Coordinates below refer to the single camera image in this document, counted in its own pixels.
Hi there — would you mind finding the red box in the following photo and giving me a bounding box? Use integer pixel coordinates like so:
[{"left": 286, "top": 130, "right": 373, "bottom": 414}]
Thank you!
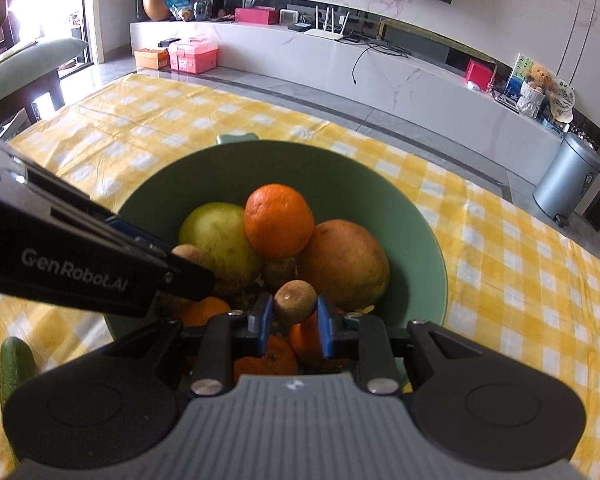
[{"left": 465, "top": 58, "right": 496, "bottom": 92}]

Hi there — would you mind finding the teddy bear in white holder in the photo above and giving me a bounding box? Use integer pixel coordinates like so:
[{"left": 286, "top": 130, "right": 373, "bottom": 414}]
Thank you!
[{"left": 517, "top": 66, "right": 556, "bottom": 120}]

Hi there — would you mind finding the magenta flat box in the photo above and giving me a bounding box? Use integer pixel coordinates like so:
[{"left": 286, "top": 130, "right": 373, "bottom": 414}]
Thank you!
[{"left": 235, "top": 6, "right": 279, "bottom": 26}]

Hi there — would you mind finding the large pink storage box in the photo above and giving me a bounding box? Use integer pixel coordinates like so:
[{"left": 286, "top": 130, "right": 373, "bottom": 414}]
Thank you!
[{"left": 177, "top": 35, "right": 218, "bottom": 75}]

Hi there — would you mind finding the yellow pear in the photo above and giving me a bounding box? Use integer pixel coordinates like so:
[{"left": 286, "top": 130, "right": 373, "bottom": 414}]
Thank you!
[{"left": 178, "top": 202, "right": 266, "bottom": 296}]

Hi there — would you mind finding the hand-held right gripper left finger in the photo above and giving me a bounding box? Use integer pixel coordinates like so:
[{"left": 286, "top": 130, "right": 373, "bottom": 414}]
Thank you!
[{"left": 100, "top": 294, "right": 274, "bottom": 397}]

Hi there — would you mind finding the green cushioned chair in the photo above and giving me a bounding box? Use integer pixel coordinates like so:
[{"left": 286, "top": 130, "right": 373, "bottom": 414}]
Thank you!
[{"left": 0, "top": 37, "right": 88, "bottom": 126}]

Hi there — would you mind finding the yellow checked tablecloth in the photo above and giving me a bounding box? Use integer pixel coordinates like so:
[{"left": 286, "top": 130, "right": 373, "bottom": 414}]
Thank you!
[{"left": 0, "top": 74, "right": 600, "bottom": 480}]

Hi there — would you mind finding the orange cardboard box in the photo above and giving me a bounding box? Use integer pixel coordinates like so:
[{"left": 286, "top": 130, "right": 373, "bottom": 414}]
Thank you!
[{"left": 134, "top": 48, "right": 171, "bottom": 70}]

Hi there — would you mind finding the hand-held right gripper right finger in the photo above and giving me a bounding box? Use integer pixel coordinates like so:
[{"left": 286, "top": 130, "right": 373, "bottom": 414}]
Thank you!
[{"left": 316, "top": 295, "right": 498, "bottom": 396}]

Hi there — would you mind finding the green cucumber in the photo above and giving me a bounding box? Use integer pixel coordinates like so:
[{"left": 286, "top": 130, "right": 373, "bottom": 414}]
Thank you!
[{"left": 0, "top": 337, "right": 38, "bottom": 466}]

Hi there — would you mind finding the red yellow apple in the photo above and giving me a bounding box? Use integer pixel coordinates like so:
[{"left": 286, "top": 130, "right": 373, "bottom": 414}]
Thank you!
[{"left": 297, "top": 219, "right": 391, "bottom": 312}]

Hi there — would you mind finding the white marble media console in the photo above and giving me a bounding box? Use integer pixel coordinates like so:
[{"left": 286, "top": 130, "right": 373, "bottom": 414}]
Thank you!
[{"left": 130, "top": 19, "right": 571, "bottom": 186}]

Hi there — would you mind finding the blue snack packet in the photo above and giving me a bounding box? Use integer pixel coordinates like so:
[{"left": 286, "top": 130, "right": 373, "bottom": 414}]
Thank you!
[{"left": 166, "top": 0, "right": 193, "bottom": 22}]

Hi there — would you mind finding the grey metal trash can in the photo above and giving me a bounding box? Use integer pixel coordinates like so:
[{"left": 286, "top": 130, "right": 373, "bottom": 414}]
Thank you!
[{"left": 532, "top": 132, "right": 600, "bottom": 227}]

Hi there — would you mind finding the white wifi router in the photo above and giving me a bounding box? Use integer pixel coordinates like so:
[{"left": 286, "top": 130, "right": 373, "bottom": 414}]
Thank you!
[{"left": 305, "top": 5, "right": 351, "bottom": 42}]

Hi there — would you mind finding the brown longan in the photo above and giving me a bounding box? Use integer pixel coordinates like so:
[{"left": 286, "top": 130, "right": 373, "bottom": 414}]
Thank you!
[
  {"left": 273, "top": 280, "right": 318, "bottom": 327},
  {"left": 262, "top": 255, "right": 297, "bottom": 288},
  {"left": 171, "top": 244, "right": 206, "bottom": 271}
]

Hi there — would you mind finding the black cable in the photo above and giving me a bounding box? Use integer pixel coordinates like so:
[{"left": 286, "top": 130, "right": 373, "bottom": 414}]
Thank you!
[{"left": 352, "top": 42, "right": 411, "bottom": 86}]

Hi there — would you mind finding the white cap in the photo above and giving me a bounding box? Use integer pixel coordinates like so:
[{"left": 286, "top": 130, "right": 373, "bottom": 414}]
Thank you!
[{"left": 550, "top": 77, "right": 577, "bottom": 126}]

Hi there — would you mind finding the orange tangerine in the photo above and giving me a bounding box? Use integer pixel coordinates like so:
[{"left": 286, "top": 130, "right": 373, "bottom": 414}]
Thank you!
[
  {"left": 180, "top": 296, "right": 232, "bottom": 328},
  {"left": 233, "top": 335, "right": 299, "bottom": 377},
  {"left": 244, "top": 184, "right": 316, "bottom": 259},
  {"left": 287, "top": 312, "right": 353, "bottom": 367}
]

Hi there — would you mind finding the blue picture card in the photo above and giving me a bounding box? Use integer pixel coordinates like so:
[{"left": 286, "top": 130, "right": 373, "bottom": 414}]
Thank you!
[{"left": 505, "top": 54, "right": 536, "bottom": 102}]

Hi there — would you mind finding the green plastic colander bowl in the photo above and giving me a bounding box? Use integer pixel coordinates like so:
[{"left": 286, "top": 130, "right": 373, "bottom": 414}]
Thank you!
[{"left": 102, "top": 132, "right": 449, "bottom": 396}]

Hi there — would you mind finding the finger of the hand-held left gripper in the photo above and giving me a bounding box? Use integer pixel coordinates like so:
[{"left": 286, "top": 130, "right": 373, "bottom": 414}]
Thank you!
[{"left": 27, "top": 164, "right": 174, "bottom": 262}]

